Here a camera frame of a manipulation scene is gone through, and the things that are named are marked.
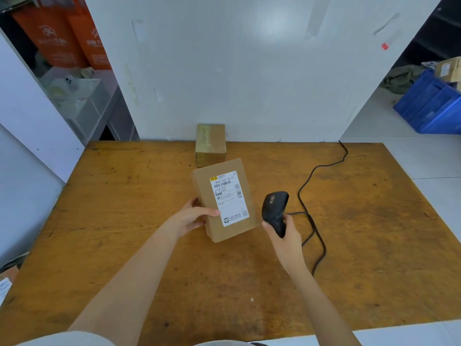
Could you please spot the labelled brown carton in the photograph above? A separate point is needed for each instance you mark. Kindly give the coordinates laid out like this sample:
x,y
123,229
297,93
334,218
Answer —
x,y
448,70

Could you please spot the person's white shirt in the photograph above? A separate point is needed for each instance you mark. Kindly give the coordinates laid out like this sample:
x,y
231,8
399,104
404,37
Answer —
x,y
65,340

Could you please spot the clear plastic storage bin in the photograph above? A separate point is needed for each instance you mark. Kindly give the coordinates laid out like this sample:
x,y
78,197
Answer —
x,y
83,100

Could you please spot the black shelving rack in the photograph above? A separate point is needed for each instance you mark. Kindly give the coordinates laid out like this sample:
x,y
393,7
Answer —
x,y
432,32

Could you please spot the wooden table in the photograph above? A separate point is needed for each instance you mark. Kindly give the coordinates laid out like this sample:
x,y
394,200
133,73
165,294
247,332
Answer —
x,y
108,212

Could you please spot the blue plastic crate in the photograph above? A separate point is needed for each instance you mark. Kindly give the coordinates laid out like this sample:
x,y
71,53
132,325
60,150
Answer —
x,y
428,104

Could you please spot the olive green cloth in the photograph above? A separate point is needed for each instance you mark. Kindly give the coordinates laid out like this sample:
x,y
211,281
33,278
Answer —
x,y
399,81

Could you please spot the person's left hand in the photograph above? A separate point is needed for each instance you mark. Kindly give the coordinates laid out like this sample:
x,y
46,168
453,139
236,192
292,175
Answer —
x,y
187,219

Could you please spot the black barcode scanner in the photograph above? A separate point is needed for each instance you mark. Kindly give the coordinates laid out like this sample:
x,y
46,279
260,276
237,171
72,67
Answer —
x,y
273,208

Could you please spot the metal storage shelf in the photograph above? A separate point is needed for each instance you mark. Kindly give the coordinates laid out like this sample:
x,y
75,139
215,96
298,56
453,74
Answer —
x,y
111,115

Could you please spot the double-layer cardboard box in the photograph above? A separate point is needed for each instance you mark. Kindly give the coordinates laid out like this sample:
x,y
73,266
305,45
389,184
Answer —
x,y
203,183

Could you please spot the person's right forearm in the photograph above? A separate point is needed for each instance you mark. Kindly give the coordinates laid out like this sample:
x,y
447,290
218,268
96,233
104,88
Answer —
x,y
320,309

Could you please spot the orange taped cardboard box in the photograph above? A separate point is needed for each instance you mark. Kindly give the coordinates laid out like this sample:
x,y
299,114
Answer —
x,y
5,284

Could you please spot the person's right hand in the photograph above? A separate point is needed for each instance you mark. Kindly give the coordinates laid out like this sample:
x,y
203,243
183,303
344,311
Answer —
x,y
290,248

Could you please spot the small yellowish taped box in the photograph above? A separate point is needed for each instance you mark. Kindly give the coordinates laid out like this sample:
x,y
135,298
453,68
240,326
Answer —
x,y
212,144

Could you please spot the person's left forearm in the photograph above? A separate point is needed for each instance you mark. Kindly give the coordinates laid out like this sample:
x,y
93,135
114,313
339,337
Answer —
x,y
126,284

